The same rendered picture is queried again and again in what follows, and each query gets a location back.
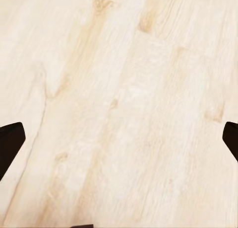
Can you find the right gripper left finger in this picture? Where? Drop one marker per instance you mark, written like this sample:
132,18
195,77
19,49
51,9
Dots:
12,137

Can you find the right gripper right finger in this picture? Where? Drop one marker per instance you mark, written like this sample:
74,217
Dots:
230,138

